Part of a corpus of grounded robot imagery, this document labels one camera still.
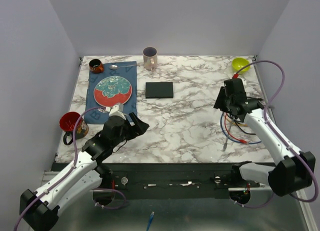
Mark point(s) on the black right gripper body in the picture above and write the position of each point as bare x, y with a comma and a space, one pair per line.
229, 102

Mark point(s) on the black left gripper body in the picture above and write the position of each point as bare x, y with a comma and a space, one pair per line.
121, 138

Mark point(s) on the black network switch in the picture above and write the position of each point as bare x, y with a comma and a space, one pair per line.
159, 90

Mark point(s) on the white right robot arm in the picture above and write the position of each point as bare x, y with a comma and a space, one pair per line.
293, 170

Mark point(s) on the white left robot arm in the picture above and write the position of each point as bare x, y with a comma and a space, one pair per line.
41, 208

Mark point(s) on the red and teal plate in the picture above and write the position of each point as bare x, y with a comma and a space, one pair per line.
112, 90

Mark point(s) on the lime green bowl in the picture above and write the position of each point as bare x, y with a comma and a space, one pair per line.
238, 63

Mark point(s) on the red black patterned mug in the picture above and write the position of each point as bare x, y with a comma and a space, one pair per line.
68, 122

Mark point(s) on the black mounting base bar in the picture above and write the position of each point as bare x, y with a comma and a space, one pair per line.
173, 180

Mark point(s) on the blue placemat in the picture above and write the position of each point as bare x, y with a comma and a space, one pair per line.
97, 116

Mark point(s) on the metal spoon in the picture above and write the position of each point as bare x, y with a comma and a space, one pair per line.
116, 67

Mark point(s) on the small brown orange cup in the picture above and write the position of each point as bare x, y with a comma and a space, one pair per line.
96, 66

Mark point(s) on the pink ceramic mug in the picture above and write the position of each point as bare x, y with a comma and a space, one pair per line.
150, 58

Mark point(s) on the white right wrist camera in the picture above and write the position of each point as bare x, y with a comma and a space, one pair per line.
244, 82

